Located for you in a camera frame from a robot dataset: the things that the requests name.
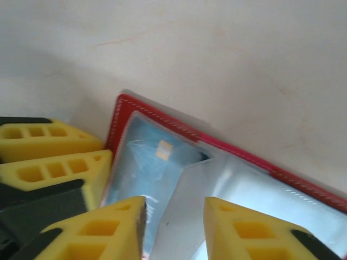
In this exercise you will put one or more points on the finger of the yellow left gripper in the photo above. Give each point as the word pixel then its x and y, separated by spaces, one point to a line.
pixel 92 173
pixel 40 146

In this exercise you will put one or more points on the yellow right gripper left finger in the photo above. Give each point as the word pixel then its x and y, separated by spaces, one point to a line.
pixel 103 233

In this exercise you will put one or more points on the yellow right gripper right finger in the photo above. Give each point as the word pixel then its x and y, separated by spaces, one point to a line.
pixel 244 238

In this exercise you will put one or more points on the blue chip credit card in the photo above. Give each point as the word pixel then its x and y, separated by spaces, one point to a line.
pixel 146 168

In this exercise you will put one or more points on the red leather card holder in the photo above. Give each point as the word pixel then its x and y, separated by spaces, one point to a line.
pixel 271 187

